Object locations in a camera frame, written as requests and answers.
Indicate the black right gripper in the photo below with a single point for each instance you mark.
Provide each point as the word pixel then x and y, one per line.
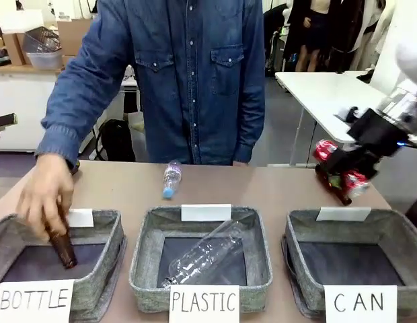
pixel 378 133

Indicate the crushed red drink can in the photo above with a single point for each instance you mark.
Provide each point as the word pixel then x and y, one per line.
pixel 326 149

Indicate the brown glass bottle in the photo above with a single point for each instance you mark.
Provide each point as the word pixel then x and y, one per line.
pixel 339 195
pixel 64 249

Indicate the person's left forearm denim sleeve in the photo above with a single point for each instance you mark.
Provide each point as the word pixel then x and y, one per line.
pixel 250 134

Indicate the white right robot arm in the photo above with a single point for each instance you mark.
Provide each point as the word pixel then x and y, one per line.
pixel 408 43

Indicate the person's right forearm denim sleeve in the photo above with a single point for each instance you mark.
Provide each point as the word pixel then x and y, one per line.
pixel 70 111

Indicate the grey fabric basket can sign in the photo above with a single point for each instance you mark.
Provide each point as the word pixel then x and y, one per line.
pixel 407 242

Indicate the white paper sign CAN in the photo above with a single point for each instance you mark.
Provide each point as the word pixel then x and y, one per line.
pixel 360 303

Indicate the grey fabric basket bottle sign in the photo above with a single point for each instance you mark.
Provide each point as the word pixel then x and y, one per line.
pixel 101 249

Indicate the grey fabric basket plastic sign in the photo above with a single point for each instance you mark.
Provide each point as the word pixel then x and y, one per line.
pixel 148 255

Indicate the person's right hand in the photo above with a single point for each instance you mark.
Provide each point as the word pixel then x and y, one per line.
pixel 43 198

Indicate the white low cabinet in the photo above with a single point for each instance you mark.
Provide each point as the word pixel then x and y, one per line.
pixel 17 107

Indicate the blank white card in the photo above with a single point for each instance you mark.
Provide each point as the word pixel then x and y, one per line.
pixel 206 212
pixel 81 218
pixel 343 213

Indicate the small cardboard box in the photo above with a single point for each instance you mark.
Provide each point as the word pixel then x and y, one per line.
pixel 15 48

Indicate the clear plastic storage bin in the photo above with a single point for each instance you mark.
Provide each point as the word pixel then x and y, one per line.
pixel 45 60

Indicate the white side table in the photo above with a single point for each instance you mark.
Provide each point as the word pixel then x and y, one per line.
pixel 316 91

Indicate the large cardboard box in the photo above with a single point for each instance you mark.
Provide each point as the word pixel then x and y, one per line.
pixel 74 35

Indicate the black backpack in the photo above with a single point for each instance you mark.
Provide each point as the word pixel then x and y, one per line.
pixel 116 141

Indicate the hanging dark coat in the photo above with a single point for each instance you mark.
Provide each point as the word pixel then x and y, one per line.
pixel 353 30

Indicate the person in black skirt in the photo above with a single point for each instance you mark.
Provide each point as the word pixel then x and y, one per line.
pixel 312 30

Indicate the small plastic bottle blue cap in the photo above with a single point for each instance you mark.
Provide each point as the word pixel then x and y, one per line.
pixel 171 176

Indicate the large clear plastic bottle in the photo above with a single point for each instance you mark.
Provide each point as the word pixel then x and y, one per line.
pixel 205 255

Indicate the person's torso denim shirt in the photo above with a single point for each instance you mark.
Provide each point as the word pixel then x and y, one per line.
pixel 195 80

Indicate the white paper sign BOTTLE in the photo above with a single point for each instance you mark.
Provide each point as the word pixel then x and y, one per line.
pixel 33 301

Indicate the white paper sign PLASTIC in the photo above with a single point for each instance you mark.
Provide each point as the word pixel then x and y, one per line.
pixel 204 303

